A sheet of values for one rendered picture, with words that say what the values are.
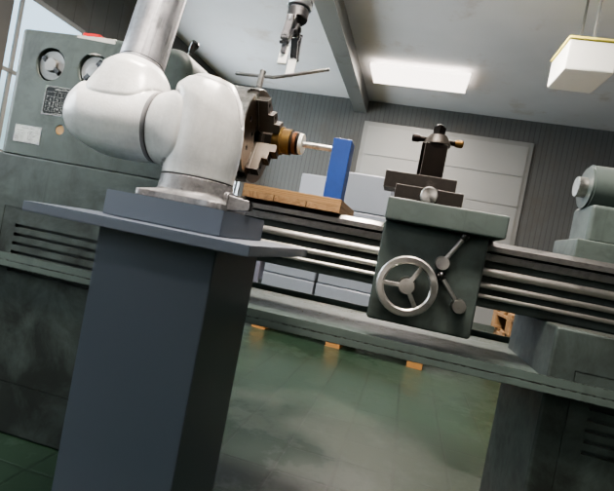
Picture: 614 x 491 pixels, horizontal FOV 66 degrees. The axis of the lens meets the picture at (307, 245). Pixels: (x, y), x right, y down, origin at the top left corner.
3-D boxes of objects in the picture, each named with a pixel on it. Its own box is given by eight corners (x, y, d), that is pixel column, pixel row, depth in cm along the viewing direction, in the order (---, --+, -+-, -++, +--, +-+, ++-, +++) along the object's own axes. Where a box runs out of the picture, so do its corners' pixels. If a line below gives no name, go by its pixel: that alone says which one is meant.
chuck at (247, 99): (206, 161, 144) (230, 66, 149) (237, 190, 175) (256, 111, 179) (233, 166, 143) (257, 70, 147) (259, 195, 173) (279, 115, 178)
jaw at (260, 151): (249, 148, 162) (238, 176, 157) (246, 138, 157) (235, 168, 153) (280, 153, 160) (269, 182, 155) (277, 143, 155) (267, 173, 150)
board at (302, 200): (242, 195, 142) (244, 182, 142) (273, 207, 177) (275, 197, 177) (339, 212, 136) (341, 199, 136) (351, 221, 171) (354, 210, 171)
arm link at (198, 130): (219, 180, 93) (241, 69, 92) (134, 165, 95) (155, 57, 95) (244, 191, 109) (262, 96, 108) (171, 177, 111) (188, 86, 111)
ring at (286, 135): (272, 122, 154) (299, 126, 153) (279, 130, 164) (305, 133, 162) (266, 150, 155) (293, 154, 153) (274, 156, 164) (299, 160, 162)
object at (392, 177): (382, 185, 139) (386, 169, 139) (384, 190, 149) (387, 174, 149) (454, 197, 135) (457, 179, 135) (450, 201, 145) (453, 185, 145)
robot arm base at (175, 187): (233, 212, 90) (239, 183, 90) (131, 193, 95) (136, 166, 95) (262, 219, 108) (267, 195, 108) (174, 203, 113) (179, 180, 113)
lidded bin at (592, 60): (617, 73, 332) (624, 39, 332) (561, 67, 340) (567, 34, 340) (593, 94, 377) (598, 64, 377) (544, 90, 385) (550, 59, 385)
